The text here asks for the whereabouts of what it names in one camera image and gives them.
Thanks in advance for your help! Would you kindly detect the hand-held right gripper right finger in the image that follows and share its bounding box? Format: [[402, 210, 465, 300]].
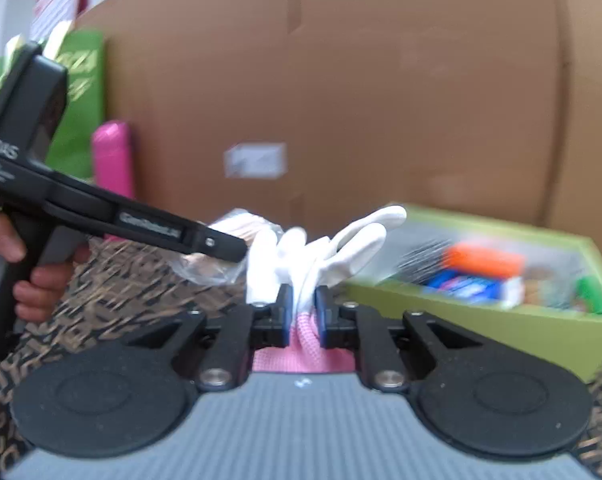
[[315, 285, 484, 393]]

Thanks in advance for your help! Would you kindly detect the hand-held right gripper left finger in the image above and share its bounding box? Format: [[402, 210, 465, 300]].
[[124, 284, 294, 393]]

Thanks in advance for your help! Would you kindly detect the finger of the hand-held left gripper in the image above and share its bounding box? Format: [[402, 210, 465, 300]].
[[48, 177, 248, 264]]

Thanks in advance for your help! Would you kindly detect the white glove with pink cuff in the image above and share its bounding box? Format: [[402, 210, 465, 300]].
[[245, 205, 408, 375]]

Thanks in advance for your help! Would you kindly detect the steel wool scrubber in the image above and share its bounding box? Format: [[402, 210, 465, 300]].
[[398, 240, 452, 281]]

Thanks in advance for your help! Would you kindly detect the blue packet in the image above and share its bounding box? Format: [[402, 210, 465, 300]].
[[423, 269, 524, 308]]

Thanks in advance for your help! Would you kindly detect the light green box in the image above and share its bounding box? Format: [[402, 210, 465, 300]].
[[343, 204, 602, 385]]

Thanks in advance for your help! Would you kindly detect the small orange box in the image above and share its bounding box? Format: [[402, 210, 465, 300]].
[[443, 245, 526, 278]]

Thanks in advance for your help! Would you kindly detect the small green printed box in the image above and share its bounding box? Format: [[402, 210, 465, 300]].
[[576, 276, 602, 316]]

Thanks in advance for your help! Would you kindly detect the black cloth with tan letters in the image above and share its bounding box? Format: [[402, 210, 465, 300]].
[[0, 237, 602, 480]]

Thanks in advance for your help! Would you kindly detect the pink bottle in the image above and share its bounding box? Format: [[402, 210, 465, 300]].
[[92, 120, 137, 201]]

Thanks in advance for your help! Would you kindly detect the clear plastic bag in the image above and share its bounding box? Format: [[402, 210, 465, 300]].
[[173, 207, 284, 286]]

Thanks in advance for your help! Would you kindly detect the green shopping bag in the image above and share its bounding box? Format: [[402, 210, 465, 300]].
[[0, 30, 106, 183]]

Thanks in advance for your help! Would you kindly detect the white shipping label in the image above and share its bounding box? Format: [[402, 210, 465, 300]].
[[224, 142, 287, 178]]

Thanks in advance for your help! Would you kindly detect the large brown cardboard box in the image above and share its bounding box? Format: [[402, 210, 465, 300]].
[[76, 0, 602, 241]]

